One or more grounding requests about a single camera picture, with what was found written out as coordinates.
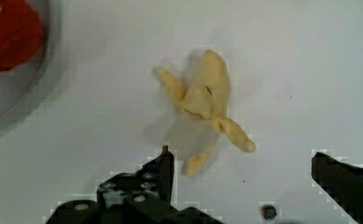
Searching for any peeled yellow toy banana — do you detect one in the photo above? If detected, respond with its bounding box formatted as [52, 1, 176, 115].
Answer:
[157, 49, 256, 178]

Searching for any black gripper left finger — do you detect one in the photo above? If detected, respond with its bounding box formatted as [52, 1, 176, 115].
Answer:
[45, 146, 223, 224]

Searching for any red ketchup bottle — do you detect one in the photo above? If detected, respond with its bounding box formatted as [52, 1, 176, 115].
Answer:
[0, 0, 44, 72]

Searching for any grey round plate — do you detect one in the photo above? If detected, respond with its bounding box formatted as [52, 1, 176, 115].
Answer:
[0, 0, 63, 129]

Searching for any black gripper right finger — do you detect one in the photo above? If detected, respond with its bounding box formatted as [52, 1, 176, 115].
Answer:
[311, 152, 363, 224]

